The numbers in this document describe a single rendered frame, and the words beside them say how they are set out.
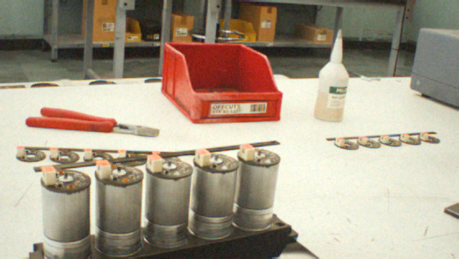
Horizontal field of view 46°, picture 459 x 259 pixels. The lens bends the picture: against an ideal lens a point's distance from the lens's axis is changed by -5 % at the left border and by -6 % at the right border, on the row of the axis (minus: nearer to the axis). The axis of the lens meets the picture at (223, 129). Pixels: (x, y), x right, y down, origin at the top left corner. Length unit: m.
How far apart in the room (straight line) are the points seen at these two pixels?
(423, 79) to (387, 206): 0.40
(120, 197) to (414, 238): 0.21
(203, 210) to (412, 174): 0.26
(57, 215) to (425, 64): 0.63
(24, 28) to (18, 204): 4.32
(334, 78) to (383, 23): 5.72
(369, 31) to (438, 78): 5.42
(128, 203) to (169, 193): 0.02
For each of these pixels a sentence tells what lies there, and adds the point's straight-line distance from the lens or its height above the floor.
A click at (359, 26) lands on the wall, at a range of 6.12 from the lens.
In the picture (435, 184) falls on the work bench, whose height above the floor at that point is 0.75.
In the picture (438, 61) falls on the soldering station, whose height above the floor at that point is 0.81.
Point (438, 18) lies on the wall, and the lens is 6.34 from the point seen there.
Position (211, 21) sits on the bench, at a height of 0.54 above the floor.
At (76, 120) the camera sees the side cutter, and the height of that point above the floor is 0.76.
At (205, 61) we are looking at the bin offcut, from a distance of 0.68.
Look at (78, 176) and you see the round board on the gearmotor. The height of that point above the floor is 0.81.
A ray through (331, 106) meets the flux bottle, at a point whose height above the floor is 0.77.
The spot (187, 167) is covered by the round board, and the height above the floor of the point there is 0.81.
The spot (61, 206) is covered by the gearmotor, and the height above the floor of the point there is 0.80.
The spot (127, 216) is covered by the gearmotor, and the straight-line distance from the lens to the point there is 0.29.
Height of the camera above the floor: 0.93
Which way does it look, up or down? 18 degrees down
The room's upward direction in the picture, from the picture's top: 6 degrees clockwise
